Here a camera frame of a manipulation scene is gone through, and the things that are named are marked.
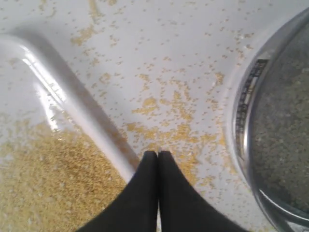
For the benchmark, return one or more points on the white square plastic tray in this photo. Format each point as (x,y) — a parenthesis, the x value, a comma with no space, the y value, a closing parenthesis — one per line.
(41,88)

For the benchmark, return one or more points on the round stainless steel sieve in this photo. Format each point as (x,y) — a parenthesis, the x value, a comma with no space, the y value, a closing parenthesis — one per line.
(270,126)

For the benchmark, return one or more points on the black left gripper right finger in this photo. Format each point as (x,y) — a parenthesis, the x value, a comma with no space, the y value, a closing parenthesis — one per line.
(182,209)

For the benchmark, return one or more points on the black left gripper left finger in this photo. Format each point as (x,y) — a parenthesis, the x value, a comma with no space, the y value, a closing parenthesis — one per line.
(135,208)

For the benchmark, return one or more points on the yellow millet pile on tray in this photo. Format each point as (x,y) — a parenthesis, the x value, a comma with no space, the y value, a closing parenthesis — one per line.
(52,180)

